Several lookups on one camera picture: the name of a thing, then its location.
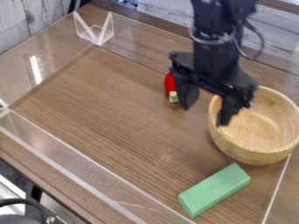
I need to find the green rectangular block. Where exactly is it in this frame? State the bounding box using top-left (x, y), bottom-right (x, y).
top-left (178, 163), bottom-right (252, 218)

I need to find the light wooden bowl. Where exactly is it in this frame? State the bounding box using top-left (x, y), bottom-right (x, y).
top-left (209, 86), bottom-right (299, 165)

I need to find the black cable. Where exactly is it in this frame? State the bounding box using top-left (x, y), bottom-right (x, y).
top-left (236, 17), bottom-right (268, 61)

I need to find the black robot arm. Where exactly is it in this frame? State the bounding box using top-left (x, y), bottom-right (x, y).
top-left (170, 0), bottom-right (258, 126)

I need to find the red plush strawberry toy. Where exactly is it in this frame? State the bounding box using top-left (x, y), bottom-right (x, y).
top-left (163, 73), bottom-right (179, 103)

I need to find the clear acrylic tray wall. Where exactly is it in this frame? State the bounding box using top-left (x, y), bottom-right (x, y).
top-left (0, 100), bottom-right (195, 224)

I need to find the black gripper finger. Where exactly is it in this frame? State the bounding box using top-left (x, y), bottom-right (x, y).
top-left (217, 95), bottom-right (244, 127)
top-left (175, 78), bottom-right (201, 110)

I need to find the black table leg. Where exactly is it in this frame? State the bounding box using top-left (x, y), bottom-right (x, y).
top-left (31, 185), bottom-right (43, 202)

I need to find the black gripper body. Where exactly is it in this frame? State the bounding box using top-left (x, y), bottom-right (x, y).
top-left (170, 52), bottom-right (258, 107)

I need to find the clear acrylic corner bracket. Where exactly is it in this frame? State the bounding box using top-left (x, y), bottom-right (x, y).
top-left (73, 12), bottom-right (115, 46)

